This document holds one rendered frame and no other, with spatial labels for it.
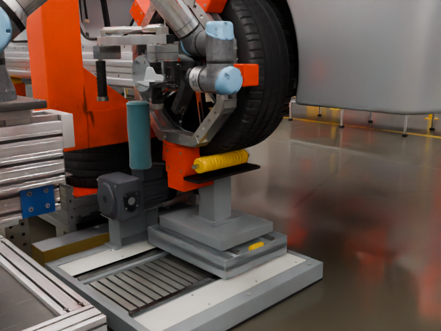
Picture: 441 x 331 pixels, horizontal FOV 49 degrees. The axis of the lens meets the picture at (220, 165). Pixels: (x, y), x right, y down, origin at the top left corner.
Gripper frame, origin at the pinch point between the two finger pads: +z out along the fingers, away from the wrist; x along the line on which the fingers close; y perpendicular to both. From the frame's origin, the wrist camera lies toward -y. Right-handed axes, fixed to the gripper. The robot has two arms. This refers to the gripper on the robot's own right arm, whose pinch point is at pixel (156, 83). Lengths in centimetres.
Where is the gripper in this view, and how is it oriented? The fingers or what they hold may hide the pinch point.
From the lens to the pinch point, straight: 159.0
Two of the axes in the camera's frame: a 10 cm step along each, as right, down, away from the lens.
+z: -6.9, -1.7, 7.1
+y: -0.1, -9.7, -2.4
